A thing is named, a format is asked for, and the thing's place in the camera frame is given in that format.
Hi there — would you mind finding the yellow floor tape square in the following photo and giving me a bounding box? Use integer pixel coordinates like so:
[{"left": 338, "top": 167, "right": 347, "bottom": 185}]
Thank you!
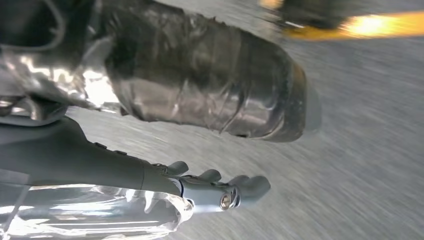
[{"left": 258, "top": 0, "right": 424, "bottom": 41}]

